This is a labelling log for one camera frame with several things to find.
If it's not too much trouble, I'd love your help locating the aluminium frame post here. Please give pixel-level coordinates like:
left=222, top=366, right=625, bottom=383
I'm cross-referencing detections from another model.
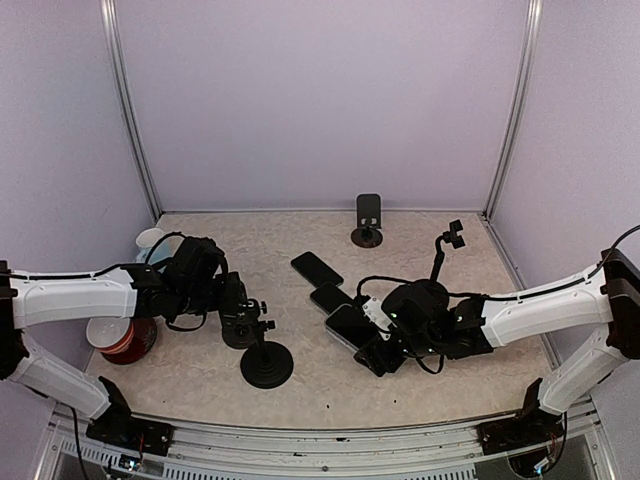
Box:
left=99, top=0, right=163, bottom=222
left=482, top=0, right=543, bottom=223

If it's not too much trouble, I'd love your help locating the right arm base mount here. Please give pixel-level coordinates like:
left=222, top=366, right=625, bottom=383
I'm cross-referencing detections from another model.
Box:
left=477, top=418, right=565, bottom=456

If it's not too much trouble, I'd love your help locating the dark teal phone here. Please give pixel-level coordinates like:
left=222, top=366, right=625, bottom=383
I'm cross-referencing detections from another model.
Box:
left=310, top=282, right=353, bottom=315

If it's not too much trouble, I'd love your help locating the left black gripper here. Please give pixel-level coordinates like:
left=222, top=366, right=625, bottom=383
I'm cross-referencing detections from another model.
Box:
left=177, top=271, right=245, bottom=315

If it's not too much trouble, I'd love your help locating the top black phone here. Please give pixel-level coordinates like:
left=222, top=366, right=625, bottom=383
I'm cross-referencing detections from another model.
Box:
left=290, top=251, right=344, bottom=288

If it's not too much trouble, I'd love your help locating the black clamp phone stand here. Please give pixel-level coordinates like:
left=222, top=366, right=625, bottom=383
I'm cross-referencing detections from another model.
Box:
left=418, top=219, right=465, bottom=303
left=240, top=298, right=294, bottom=390

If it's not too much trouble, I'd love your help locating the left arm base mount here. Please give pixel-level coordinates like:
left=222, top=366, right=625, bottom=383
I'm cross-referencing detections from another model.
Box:
left=86, top=416, right=174, bottom=457

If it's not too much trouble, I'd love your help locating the light blue mug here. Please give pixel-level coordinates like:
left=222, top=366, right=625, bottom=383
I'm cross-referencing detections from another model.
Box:
left=135, top=228, right=171, bottom=264

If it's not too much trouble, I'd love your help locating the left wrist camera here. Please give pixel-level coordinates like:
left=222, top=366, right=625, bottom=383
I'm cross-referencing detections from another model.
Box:
left=149, top=254, right=178, bottom=276

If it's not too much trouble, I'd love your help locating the white and red bowl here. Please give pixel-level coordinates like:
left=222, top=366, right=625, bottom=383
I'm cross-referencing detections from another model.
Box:
left=86, top=318, right=134, bottom=354

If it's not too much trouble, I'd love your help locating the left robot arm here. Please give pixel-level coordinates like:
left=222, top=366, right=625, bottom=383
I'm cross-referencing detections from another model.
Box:
left=1, top=237, right=247, bottom=445

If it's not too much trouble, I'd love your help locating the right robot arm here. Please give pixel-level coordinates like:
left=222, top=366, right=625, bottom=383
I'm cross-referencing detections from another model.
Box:
left=356, top=248, right=639, bottom=444

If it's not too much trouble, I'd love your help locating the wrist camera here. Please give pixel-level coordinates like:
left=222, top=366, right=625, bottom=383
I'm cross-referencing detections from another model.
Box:
left=354, top=296, right=395, bottom=346
left=149, top=254, right=178, bottom=276

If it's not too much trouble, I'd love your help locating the plate phone stand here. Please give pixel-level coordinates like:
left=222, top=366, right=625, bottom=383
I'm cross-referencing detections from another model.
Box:
left=351, top=193, right=383, bottom=248
left=218, top=271, right=255, bottom=350

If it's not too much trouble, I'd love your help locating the front aluminium rail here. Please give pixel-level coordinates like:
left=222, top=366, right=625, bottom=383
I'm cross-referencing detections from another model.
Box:
left=37, top=409, right=616, bottom=480

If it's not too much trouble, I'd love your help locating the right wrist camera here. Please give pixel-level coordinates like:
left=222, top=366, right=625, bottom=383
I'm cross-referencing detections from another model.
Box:
left=354, top=296, right=395, bottom=346

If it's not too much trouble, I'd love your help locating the right aluminium frame post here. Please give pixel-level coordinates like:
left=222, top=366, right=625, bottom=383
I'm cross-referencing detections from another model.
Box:
left=482, top=0, right=543, bottom=223

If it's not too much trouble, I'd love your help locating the left aluminium frame post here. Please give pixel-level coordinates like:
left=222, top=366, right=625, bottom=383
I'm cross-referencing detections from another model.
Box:
left=99, top=0, right=163, bottom=222

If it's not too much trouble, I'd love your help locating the clear case phone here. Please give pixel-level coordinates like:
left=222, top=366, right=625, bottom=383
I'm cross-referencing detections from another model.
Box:
left=325, top=304, right=382, bottom=351

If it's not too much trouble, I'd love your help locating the dark red saucer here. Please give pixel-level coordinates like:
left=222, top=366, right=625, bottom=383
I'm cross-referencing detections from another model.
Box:
left=102, top=318, right=158, bottom=365

